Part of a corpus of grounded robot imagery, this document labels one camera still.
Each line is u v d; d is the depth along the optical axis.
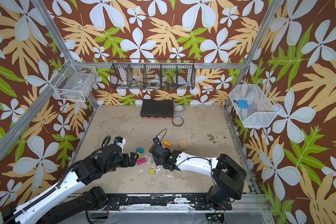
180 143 0.96
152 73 0.97
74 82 0.86
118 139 0.65
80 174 0.50
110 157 0.53
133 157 0.66
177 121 1.09
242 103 0.86
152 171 0.82
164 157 0.63
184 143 0.96
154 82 0.99
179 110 1.16
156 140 0.74
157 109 1.14
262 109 0.77
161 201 0.75
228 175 0.44
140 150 0.93
